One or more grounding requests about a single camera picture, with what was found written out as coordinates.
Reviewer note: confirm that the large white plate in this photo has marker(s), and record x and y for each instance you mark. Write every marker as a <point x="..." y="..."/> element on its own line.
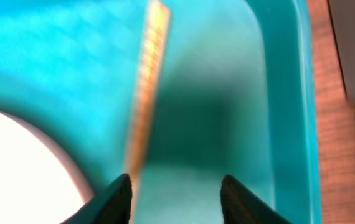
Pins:
<point x="39" y="183"/>

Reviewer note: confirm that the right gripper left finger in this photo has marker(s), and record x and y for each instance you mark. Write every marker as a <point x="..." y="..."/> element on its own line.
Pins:
<point x="112" y="206"/>

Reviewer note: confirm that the teal serving tray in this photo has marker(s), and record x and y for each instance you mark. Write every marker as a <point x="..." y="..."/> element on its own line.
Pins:
<point x="234" y="96"/>

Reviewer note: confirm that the wooden chopstick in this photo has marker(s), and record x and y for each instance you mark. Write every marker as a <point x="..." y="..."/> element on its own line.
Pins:
<point x="153" y="41"/>

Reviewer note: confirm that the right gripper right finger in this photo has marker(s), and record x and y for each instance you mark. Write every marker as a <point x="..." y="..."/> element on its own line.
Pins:
<point x="241" y="206"/>

